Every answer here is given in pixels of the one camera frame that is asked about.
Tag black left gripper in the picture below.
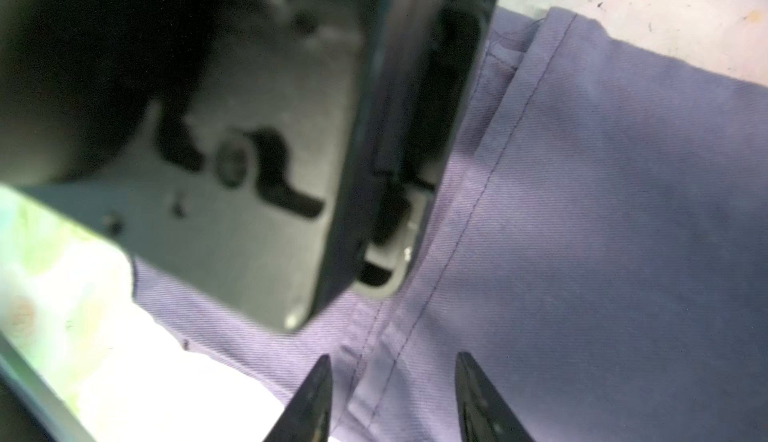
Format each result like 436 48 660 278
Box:
1 0 497 332

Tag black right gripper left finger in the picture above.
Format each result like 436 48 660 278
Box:
263 354 333 442

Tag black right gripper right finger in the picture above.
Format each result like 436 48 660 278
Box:
455 352 534 442

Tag purple trousers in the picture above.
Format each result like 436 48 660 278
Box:
134 8 767 441

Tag aluminium front rail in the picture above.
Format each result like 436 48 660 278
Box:
1 335 94 441

